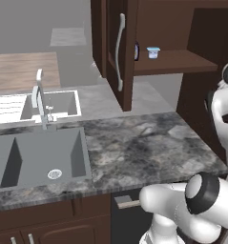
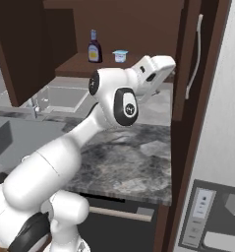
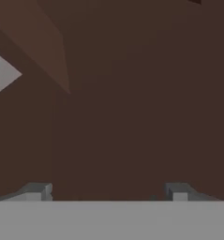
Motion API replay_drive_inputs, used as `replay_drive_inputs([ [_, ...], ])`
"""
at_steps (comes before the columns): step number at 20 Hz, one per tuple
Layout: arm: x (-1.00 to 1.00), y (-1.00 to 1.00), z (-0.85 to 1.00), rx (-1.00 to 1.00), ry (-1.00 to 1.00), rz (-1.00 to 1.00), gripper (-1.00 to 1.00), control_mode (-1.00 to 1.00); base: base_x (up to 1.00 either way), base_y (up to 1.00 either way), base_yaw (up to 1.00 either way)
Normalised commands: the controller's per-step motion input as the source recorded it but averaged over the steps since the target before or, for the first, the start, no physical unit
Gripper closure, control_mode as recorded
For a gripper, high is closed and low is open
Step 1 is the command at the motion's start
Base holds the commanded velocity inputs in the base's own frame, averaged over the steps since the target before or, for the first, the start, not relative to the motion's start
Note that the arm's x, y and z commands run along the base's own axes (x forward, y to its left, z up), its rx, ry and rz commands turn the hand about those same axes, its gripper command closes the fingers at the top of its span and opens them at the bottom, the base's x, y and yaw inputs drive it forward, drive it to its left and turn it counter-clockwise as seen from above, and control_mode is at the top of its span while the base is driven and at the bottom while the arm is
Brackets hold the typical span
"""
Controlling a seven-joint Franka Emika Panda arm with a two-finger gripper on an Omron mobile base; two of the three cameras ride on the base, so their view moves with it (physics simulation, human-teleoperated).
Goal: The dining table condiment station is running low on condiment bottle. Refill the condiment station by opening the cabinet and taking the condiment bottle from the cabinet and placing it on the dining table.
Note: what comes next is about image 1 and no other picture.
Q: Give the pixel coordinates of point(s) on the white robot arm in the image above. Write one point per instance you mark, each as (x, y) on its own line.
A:
(169, 203)

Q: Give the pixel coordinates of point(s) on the dark condiment bottle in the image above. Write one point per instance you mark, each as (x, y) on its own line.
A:
(136, 50)

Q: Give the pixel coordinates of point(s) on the wooden dining table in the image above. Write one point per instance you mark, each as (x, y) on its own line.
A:
(23, 70)

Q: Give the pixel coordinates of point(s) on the dark brown base cabinet door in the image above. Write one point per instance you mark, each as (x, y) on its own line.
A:
(71, 232)
(5, 238)

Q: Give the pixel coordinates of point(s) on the grey sink tap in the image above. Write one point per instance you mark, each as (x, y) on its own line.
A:
(42, 101)

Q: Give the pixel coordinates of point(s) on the white cup with blue lid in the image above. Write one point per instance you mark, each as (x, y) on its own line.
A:
(153, 52)

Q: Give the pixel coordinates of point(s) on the grey kitchen sink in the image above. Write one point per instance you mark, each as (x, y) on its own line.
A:
(39, 155)

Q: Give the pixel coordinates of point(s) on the black dishwasher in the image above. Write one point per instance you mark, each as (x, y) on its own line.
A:
(128, 222)

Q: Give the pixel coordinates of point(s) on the dark brown wall cabinet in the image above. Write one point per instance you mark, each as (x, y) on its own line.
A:
(182, 38)

